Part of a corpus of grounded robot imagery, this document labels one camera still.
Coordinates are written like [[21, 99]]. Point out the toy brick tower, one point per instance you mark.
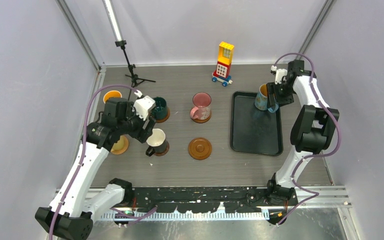
[[224, 62]]

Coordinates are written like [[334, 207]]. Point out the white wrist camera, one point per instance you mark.
[[143, 105], [279, 74]]

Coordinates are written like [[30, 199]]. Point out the dark walnut coaster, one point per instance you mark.
[[161, 149]]

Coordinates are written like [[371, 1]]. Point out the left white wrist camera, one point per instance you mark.
[[143, 105]]

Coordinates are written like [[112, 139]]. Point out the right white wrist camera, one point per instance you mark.
[[279, 74]]

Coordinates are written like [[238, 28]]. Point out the blue mug yellow inside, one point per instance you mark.
[[261, 100]]

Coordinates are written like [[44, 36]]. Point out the cork coaster front left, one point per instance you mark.
[[126, 145]]

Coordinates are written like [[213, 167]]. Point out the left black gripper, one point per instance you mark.
[[147, 131]]

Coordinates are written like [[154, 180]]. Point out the dark green mug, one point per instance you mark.
[[161, 108]]

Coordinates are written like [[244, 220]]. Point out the wooden ringed coaster front right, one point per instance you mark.
[[200, 148]]

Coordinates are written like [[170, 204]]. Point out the wooden ringed coaster back right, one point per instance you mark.
[[201, 121]]

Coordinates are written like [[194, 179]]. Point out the black tripod with light pole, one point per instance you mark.
[[121, 43]]

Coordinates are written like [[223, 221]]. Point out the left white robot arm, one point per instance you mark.
[[69, 215]]

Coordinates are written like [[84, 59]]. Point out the black serving tray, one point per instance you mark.
[[252, 130]]

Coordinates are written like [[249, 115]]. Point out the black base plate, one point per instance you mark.
[[233, 199]]

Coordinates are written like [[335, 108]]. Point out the white patterned mug orange inside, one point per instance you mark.
[[112, 94]]

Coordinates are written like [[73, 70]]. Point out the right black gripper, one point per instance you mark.
[[281, 101]]

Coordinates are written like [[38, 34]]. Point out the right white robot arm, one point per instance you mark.
[[312, 131]]

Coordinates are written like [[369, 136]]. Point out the pink mug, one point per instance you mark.
[[201, 106]]

